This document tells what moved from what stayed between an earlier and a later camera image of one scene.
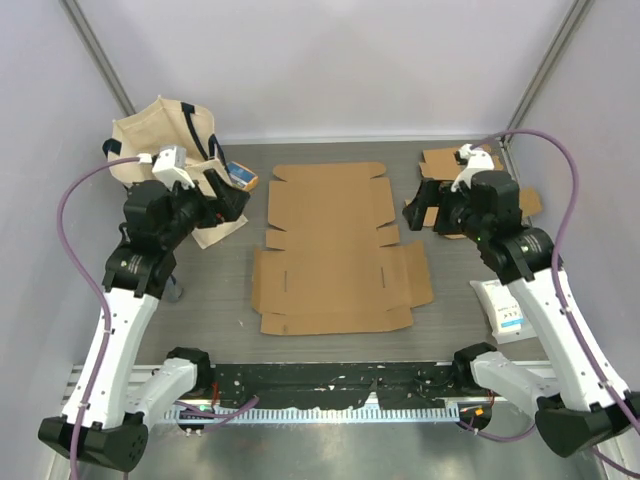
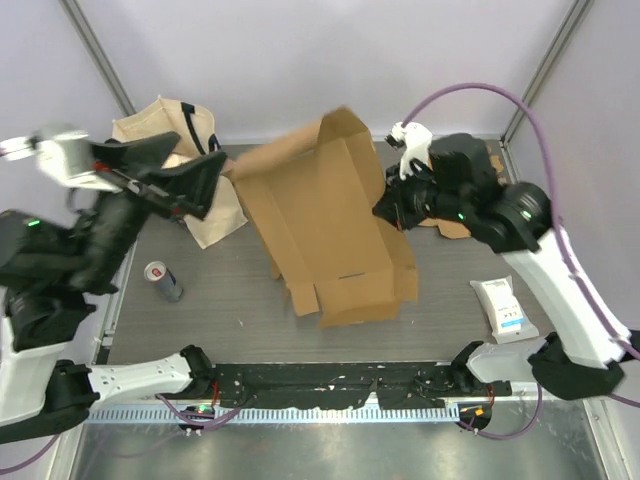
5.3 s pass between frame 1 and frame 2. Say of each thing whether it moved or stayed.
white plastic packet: stayed
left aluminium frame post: stayed
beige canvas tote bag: stayed
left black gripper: moved
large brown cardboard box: moved
